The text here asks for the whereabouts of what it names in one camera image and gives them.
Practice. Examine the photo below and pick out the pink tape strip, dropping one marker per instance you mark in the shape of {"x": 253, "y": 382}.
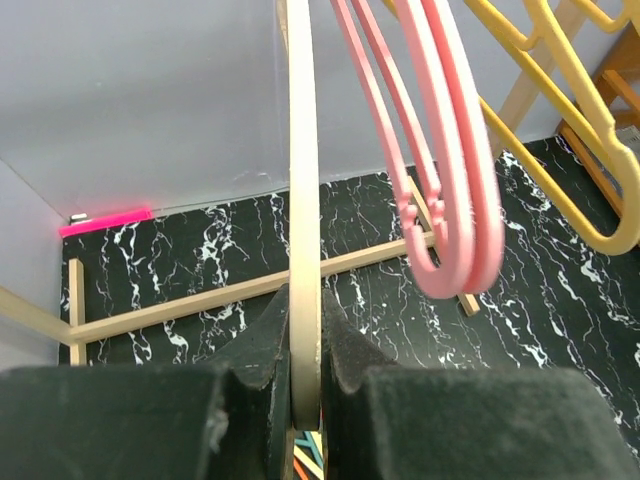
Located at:
{"x": 82, "y": 223}

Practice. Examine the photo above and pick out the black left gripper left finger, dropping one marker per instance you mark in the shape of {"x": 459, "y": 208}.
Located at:
{"x": 224, "y": 418}

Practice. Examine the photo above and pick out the orange thin hanger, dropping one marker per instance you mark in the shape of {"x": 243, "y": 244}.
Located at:
{"x": 300, "y": 471}

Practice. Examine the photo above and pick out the teal thin hanger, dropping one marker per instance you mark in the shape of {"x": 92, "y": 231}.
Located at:
{"x": 313, "y": 441}

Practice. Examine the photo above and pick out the pink plastic hanger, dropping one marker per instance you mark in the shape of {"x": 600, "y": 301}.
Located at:
{"x": 485, "y": 203}
{"x": 400, "y": 150}

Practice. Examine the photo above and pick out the beige plastic hanger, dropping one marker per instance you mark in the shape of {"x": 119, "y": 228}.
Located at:
{"x": 304, "y": 212}

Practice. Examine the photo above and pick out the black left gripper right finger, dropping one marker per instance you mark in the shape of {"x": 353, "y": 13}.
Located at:
{"x": 383, "y": 420}

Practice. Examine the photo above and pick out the wooden clothes rack frame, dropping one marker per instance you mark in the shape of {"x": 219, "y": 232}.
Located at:
{"x": 178, "y": 288}

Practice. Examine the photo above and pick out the yellow velvet hanger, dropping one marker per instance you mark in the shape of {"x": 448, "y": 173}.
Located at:
{"x": 533, "y": 58}
{"x": 628, "y": 14}

